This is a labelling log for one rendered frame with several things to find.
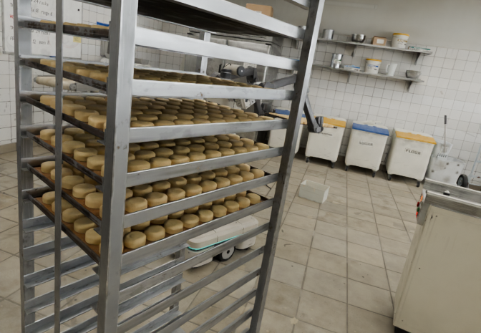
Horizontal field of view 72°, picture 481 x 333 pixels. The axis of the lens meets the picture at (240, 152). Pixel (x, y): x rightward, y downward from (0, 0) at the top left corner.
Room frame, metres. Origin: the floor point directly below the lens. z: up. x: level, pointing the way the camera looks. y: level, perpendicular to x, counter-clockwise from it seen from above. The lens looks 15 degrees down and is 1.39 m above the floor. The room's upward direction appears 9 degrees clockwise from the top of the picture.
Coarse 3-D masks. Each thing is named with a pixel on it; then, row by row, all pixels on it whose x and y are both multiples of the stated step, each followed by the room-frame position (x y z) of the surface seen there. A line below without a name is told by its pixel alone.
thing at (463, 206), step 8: (432, 192) 1.66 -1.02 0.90; (424, 200) 1.65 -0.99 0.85; (432, 200) 1.64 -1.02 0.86; (440, 200) 1.62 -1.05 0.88; (448, 200) 1.61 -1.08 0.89; (456, 200) 1.59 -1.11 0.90; (464, 200) 1.60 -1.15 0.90; (448, 208) 1.60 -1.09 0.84; (456, 208) 1.59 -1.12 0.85; (464, 208) 1.58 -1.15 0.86; (472, 208) 1.56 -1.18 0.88; (480, 208) 1.55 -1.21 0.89; (480, 216) 1.54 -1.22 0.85
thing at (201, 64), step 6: (204, 36) 1.31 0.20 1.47; (198, 60) 1.32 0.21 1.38; (204, 60) 1.32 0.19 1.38; (198, 66) 1.31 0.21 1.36; (204, 66) 1.32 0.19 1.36; (198, 72) 1.31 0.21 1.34; (204, 72) 1.32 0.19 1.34; (180, 252) 1.31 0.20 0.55; (174, 288) 1.31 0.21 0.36; (174, 306) 1.31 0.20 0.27; (174, 318) 1.31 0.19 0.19
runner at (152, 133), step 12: (264, 120) 0.94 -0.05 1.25; (276, 120) 0.99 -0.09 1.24; (132, 132) 0.61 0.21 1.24; (144, 132) 0.63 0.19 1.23; (156, 132) 0.65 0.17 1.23; (168, 132) 0.68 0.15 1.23; (180, 132) 0.70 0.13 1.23; (192, 132) 0.73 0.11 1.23; (204, 132) 0.76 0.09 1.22; (216, 132) 0.79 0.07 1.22; (228, 132) 0.83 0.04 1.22
